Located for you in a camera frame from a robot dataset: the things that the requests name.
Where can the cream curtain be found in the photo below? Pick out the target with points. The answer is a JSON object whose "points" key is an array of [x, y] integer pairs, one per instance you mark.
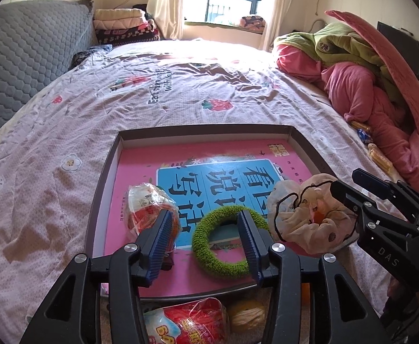
{"points": [[284, 7], [168, 3]]}

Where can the green blanket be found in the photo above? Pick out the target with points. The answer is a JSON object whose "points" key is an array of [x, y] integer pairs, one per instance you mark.
{"points": [[338, 39]]}

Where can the pink quilt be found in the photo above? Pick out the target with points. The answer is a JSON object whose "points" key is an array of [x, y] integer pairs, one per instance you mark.
{"points": [[342, 82]]}

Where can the dark cardboard box tray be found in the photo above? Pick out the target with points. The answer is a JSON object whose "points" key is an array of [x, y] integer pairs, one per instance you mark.
{"points": [[100, 200]]}

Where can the yellow snack packet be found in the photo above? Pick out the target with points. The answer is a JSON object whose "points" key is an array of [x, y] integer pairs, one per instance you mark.
{"points": [[380, 157]]}

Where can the small blue snack packet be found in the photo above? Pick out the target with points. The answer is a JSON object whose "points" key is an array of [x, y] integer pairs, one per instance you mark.
{"points": [[364, 136]]}

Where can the black television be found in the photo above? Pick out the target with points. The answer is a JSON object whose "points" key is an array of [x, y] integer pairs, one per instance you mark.
{"points": [[404, 46]]}

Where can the orange snack packet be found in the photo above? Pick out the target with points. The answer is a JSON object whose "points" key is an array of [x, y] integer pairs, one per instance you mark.
{"points": [[360, 126]]}

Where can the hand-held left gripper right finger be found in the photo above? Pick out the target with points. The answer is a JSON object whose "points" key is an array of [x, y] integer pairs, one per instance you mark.
{"points": [[248, 247]]}

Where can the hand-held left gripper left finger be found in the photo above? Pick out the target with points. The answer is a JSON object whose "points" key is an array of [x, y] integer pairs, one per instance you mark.
{"points": [[159, 243]]}

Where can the walnut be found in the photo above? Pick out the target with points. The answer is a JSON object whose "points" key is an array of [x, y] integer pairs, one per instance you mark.
{"points": [[245, 317]]}

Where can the blue white snack bag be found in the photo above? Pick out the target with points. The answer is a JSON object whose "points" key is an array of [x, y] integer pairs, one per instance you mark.
{"points": [[191, 322]]}

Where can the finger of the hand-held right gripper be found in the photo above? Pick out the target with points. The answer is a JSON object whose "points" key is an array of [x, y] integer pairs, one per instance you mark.
{"points": [[345, 195], [370, 182]]}

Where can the stack of folded blankets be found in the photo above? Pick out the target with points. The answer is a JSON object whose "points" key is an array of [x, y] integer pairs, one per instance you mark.
{"points": [[127, 27]]}

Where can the small tangerine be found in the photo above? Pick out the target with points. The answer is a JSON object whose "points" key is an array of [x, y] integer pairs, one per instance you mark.
{"points": [[305, 294]]}

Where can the grey quilted headboard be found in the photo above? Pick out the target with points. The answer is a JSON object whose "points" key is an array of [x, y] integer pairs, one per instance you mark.
{"points": [[26, 53]]}

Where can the patterned folded blanket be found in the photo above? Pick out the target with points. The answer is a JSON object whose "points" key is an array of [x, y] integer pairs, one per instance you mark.
{"points": [[253, 22]]}

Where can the dark patterned pillow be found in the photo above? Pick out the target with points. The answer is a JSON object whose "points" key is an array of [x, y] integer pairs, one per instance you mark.
{"points": [[89, 55]]}

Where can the red white snack bag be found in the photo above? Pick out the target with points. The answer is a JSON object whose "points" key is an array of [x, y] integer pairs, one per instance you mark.
{"points": [[145, 208]]}

